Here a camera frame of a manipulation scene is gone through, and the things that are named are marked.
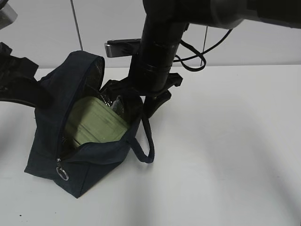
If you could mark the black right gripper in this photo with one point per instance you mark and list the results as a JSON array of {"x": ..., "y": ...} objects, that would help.
[{"x": 154, "y": 99}]

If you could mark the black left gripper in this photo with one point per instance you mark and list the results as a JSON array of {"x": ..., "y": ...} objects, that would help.
[{"x": 17, "y": 82}]

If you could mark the green lidded glass container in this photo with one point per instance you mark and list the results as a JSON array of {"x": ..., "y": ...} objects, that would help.
[{"x": 92, "y": 121}]

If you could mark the navy insulated lunch bag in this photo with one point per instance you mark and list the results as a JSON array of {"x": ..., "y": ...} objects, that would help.
[{"x": 76, "y": 170}]

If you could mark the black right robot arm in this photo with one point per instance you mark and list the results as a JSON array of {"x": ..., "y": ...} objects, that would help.
[{"x": 166, "y": 21}]

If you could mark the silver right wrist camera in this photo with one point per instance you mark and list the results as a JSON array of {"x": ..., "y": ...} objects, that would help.
[{"x": 122, "y": 48}]

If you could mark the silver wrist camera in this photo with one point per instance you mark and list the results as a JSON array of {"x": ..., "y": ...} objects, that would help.
[
  {"x": 7, "y": 15},
  {"x": 122, "y": 48}
]

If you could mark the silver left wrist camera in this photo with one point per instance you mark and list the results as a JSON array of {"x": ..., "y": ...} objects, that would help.
[{"x": 7, "y": 15}]

